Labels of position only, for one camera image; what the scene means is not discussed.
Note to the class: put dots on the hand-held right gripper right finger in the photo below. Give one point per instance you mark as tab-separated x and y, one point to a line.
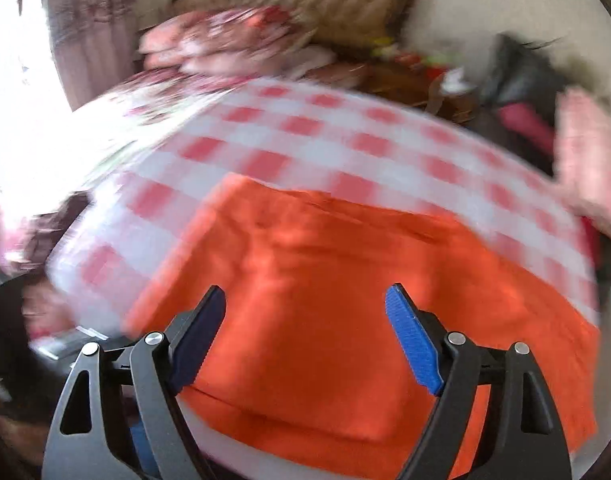
415	345

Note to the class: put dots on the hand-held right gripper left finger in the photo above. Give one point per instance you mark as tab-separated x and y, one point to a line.
200	340

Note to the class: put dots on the orange pants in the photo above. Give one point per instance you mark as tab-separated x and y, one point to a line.
310	285

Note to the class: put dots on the dark brown cloth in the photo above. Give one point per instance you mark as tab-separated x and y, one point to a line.
55	230

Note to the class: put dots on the red white checkered tablecloth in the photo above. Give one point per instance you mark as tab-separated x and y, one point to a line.
305	130

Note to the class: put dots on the magenta cloth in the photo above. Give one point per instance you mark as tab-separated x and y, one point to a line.
525	117

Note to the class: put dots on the pink pillow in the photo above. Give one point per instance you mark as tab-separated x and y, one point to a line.
595	160

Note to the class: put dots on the dark wooden nightstand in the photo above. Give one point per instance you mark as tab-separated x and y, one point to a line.
395	80

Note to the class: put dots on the stack of floral pillows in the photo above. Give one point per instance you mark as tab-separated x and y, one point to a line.
225	35

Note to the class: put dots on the pink patterned curtain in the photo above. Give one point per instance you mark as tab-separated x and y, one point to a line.
95	35

